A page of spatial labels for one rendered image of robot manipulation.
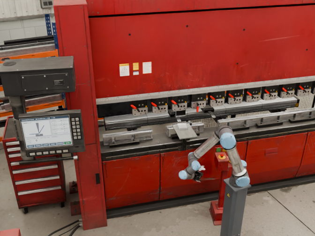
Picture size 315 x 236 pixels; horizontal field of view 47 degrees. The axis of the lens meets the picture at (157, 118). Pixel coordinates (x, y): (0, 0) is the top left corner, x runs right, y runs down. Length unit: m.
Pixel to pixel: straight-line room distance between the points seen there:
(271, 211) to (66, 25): 2.91
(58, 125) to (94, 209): 1.31
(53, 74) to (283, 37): 2.23
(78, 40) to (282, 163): 2.70
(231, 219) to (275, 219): 0.84
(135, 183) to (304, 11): 2.38
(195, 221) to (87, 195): 1.19
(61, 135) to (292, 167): 2.79
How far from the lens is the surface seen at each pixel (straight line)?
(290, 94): 4.15
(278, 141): 4.24
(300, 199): 4.64
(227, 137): 2.89
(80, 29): 2.97
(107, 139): 3.66
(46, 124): 2.85
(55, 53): 4.83
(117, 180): 3.81
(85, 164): 3.52
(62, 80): 2.70
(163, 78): 3.46
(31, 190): 4.14
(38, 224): 4.25
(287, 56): 3.93
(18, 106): 2.93
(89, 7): 3.13
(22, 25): 7.32
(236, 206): 3.47
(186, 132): 3.63
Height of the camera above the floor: 2.87
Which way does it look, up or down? 29 degrees down
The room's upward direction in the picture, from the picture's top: straight up
